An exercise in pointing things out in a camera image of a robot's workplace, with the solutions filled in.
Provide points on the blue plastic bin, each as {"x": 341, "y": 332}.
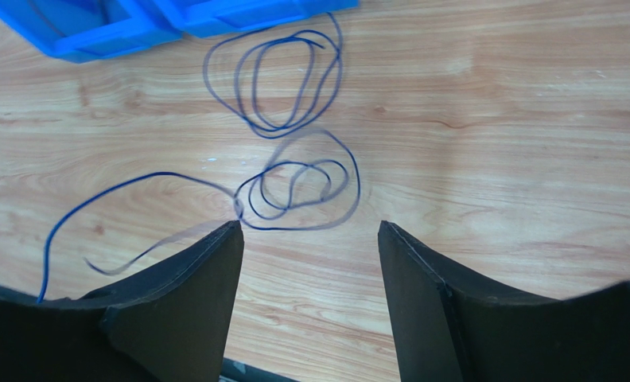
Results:
{"x": 83, "y": 31}
{"x": 217, "y": 17}

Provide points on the left blue plastic bin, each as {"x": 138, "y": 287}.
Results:
{"x": 83, "y": 31}

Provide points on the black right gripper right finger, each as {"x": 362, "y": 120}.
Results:
{"x": 451, "y": 323}

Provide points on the right blue plastic bin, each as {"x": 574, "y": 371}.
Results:
{"x": 217, "y": 17}

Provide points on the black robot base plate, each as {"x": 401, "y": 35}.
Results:
{"x": 236, "y": 371}

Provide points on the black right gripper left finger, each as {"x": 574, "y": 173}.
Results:
{"x": 168, "y": 322}

